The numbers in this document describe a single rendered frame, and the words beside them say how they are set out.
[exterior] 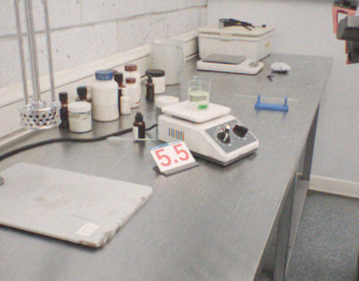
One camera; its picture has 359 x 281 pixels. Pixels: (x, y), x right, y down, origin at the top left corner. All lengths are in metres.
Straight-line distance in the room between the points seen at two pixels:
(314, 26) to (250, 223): 1.78
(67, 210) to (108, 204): 0.07
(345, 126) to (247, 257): 1.90
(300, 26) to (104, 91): 1.45
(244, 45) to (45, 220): 1.51
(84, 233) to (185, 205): 0.19
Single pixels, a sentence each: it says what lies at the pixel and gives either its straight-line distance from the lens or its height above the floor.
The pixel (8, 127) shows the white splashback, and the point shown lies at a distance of 1.10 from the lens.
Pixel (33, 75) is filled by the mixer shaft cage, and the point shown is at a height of 0.97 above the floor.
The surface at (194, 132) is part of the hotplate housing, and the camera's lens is 0.96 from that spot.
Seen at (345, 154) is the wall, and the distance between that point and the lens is 2.56.
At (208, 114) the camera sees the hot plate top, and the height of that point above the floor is 0.84.
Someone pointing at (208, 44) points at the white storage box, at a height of 0.83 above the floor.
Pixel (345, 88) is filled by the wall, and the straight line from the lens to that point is 2.46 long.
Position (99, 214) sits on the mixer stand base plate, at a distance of 0.74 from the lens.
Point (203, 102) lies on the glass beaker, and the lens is 0.99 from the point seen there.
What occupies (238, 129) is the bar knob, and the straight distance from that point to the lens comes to 0.99.
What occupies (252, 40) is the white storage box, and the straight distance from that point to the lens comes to 2.06.
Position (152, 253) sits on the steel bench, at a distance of 0.66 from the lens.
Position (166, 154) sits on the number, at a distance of 0.92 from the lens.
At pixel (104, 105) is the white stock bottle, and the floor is 0.80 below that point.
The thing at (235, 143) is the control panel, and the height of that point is 0.79.
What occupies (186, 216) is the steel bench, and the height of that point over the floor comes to 0.75.
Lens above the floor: 1.12
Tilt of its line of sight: 20 degrees down
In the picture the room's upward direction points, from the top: 1 degrees clockwise
